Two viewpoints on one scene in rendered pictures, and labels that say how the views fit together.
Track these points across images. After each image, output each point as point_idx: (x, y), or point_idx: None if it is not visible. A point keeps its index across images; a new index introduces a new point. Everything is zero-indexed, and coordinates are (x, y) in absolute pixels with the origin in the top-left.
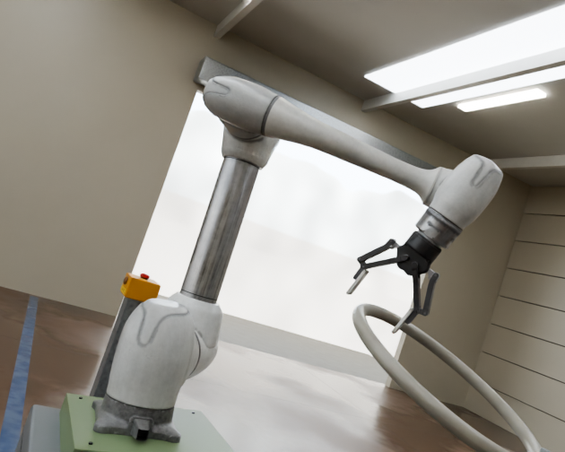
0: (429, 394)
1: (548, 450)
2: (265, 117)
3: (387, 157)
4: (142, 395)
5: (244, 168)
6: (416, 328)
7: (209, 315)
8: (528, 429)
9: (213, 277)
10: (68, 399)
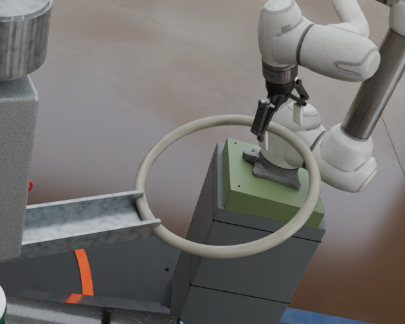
0: (170, 132)
1: (155, 220)
2: None
3: (347, 12)
4: None
5: (387, 31)
6: (311, 185)
7: (332, 137)
8: (198, 245)
9: (349, 114)
10: None
